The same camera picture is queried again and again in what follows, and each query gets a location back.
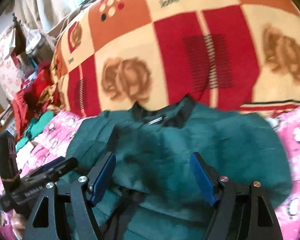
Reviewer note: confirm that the floral white fabric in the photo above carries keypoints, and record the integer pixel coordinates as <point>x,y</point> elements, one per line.
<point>10,75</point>

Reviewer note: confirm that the dark green puffer jacket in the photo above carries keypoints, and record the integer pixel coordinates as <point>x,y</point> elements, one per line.
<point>153,152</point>

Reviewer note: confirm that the pink penguin blanket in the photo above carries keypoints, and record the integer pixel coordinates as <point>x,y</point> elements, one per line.
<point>55,135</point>

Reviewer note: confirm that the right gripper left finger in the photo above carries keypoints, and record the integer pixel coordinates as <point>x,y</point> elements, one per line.
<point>48,218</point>

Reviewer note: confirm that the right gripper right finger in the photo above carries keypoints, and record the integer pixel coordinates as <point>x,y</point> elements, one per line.
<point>239,211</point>

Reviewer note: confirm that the red orange rose blanket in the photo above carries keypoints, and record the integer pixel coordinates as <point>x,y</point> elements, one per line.
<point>232,55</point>

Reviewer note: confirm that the beige curtain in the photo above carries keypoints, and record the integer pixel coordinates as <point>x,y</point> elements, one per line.
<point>49,16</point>

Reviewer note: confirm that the green garment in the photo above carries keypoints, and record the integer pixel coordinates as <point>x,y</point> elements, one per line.
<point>35,128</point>

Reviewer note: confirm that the red clothes pile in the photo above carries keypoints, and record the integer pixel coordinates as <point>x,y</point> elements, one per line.
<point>35,98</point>

